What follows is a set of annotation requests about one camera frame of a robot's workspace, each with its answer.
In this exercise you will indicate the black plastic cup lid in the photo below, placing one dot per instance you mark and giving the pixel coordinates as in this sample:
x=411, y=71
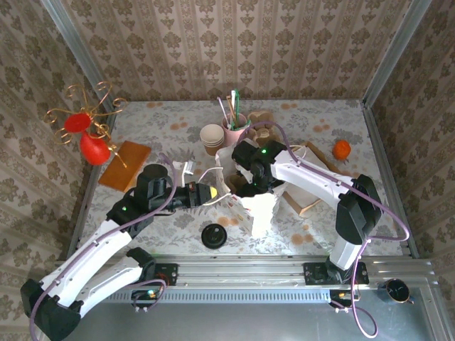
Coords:
x=214, y=236

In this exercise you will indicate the white paper gift bag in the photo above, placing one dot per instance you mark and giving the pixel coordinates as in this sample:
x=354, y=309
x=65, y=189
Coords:
x=263, y=213

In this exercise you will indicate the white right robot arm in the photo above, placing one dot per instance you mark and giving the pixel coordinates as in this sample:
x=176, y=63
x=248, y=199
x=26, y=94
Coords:
x=313, y=177

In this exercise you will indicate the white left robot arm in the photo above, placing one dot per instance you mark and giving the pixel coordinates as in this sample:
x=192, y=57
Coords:
x=89, y=255

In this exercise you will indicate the pink ceramic cup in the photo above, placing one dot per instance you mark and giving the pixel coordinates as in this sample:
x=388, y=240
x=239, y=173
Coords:
x=231, y=136

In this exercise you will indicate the orange wooden board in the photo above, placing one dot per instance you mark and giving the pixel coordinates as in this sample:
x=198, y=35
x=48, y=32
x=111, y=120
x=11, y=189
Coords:
x=128, y=160

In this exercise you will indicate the stack of brown paper cups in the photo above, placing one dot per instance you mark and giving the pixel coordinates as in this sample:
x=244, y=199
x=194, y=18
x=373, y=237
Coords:
x=212, y=136

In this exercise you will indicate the brown stick packet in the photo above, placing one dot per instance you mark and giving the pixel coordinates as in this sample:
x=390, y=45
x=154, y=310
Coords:
x=230, y=108

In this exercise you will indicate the red vase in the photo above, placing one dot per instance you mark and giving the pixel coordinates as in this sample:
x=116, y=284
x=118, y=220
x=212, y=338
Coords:
x=94, y=149

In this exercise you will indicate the wooden tray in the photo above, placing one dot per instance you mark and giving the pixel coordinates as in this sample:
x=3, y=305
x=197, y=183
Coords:
x=304, y=210

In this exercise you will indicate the floral tablecloth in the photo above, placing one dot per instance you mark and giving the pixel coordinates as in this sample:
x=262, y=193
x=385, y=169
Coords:
x=177, y=117

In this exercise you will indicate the orange tangerine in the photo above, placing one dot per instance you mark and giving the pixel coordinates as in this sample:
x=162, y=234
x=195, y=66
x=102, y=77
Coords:
x=342, y=150

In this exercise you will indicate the small controller board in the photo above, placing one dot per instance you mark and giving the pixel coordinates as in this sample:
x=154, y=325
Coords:
x=341, y=295
x=145, y=295

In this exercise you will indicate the dark mug with gold rim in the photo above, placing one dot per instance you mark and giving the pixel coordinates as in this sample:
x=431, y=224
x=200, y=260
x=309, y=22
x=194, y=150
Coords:
x=394, y=291

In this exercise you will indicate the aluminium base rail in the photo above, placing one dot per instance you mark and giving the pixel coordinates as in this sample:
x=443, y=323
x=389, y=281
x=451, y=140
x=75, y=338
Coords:
x=241, y=273

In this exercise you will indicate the aluminium frame post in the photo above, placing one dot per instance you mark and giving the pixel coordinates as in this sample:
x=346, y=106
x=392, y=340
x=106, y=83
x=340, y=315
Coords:
x=401, y=35
x=71, y=35

